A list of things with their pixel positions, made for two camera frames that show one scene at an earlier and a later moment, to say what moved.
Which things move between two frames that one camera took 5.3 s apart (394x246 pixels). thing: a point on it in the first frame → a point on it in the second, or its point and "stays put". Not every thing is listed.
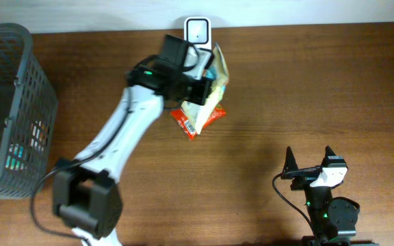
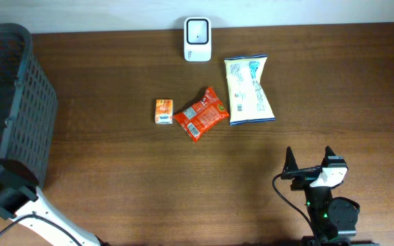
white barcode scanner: (198, 31) stays put
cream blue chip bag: (195, 114) → (247, 103)
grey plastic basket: (17, 115) stays put
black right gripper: (304, 176) stays put
